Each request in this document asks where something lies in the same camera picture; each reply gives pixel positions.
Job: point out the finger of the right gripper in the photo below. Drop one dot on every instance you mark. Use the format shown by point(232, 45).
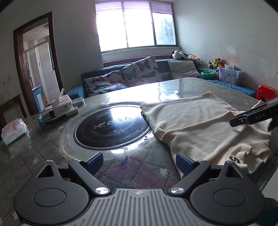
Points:
point(267, 110)

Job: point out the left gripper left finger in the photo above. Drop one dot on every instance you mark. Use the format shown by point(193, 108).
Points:
point(58, 194)

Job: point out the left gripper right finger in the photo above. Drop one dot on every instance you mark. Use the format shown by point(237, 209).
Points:
point(221, 195)

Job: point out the cream sweatshirt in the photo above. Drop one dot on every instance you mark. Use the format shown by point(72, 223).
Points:
point(199, 127)

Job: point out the red plastic stool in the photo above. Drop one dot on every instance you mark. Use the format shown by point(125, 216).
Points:
point(266, 93)

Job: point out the clear plastic storage box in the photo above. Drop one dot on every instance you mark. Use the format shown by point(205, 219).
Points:
point(229, 75)

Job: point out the quilted star tablecloth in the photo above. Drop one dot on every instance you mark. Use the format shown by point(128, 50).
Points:
point(134, 158)

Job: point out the plush toys pile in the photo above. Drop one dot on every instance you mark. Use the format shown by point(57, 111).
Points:
point(217, 62)

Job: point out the green bowl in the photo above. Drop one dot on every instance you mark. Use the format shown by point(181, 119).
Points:
point(208, 75)

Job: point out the pink tissue pack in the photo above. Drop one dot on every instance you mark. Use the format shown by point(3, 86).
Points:
point(14, 130)

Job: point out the black induction cooktop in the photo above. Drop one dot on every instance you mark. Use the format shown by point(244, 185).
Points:
point(112, 127)

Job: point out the white tissue box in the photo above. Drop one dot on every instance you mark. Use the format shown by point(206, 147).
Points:
point(63, 105)

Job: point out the green card box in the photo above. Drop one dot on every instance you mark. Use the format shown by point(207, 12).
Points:
point(78, 101)

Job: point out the grey plain pillow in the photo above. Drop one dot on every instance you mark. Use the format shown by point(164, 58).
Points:
point(183, 69)

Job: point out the blue white small cabinet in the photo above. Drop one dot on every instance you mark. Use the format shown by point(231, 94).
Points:
point(38, 94)

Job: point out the blue sofa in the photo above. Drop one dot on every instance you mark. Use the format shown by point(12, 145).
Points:
point(79, 90)

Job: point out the panda plush toy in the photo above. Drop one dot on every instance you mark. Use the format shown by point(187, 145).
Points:
point(178, 55)

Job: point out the butterfly pillow lying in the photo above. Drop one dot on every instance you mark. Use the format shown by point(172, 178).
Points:
point(108, 82)

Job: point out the butterfly pillow upright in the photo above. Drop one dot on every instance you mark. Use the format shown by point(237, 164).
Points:
point(144, 71)

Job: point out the window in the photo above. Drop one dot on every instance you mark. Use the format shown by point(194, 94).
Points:
point(134, 24)

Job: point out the teal black strap device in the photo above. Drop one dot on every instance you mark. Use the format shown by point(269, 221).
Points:
point(49, 119)

